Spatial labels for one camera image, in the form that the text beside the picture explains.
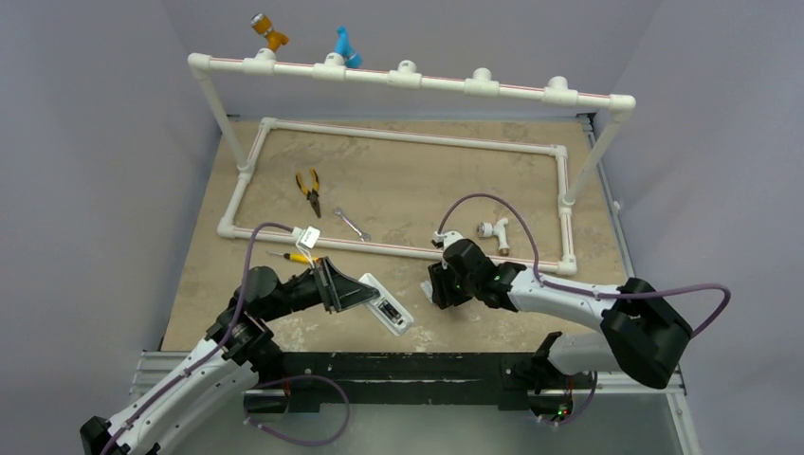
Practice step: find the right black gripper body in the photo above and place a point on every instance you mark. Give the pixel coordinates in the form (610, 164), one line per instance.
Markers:
(446, 283)

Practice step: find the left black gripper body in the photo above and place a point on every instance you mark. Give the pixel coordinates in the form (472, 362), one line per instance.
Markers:
(321, 281)

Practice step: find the white remote control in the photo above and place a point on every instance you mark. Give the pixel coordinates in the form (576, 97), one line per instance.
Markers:
(386, 308)

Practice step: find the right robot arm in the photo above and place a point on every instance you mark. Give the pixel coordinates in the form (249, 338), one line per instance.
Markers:
(631, 330)

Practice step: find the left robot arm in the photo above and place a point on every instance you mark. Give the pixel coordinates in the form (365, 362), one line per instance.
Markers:
(237, 353)

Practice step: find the white PVC tap fitting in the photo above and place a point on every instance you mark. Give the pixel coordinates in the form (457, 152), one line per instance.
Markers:
(497, 230)

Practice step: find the silver open-end wrench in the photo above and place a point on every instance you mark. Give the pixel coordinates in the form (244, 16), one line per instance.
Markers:
(362, 235)

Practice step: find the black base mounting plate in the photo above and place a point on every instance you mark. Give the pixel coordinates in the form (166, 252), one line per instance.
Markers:
(505, 381)

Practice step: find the yellow handled screwdriver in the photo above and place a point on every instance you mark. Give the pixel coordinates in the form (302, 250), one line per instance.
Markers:
(296, 258)

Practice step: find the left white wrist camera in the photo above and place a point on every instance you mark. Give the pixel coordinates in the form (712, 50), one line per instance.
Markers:
(305, 240)

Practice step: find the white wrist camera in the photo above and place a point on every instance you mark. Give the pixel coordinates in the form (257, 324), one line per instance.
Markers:
(305, 240)
(443, 241)

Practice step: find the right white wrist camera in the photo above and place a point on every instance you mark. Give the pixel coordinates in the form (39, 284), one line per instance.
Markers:
(443, 241)

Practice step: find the yellow handled pliers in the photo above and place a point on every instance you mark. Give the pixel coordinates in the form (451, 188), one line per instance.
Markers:
(311, 192)

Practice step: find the aluminium extrusion rail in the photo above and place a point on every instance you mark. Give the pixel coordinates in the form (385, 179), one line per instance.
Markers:
(153, 366)

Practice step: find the blue hose nozzle fitting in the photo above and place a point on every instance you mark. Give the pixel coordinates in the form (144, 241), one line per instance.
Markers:
(352, 59)

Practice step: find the white PVC pipe frame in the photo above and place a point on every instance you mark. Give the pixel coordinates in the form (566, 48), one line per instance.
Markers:
(556, 92)

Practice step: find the orange hose nozzle fitting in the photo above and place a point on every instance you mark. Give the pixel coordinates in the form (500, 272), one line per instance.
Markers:
(264, 27)

